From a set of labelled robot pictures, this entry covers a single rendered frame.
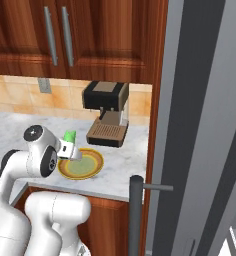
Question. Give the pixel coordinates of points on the black and brown coffee machine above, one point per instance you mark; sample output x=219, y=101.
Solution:
x=106, y=131

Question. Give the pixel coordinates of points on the grey wall socket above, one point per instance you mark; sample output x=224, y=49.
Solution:
x=44, y=85

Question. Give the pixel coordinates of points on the wooden tall side panel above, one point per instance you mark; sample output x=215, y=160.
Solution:
x=158, y=100

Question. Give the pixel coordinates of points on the yellow and green plate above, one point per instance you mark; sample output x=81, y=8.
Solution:
x=88, y=165

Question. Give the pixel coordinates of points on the wooden wall cupboard door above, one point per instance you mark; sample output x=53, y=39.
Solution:
x=20, y=36
x=113, y=36

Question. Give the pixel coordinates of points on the wooden base cupboard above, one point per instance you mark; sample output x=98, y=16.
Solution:
x=106, y=226

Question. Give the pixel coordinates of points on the green pointed object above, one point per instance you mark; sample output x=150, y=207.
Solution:
x=70, y=135

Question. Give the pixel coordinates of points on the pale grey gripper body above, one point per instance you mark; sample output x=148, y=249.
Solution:
x=76, y=154

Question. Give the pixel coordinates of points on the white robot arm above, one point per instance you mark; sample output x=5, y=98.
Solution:
x=10, y=213

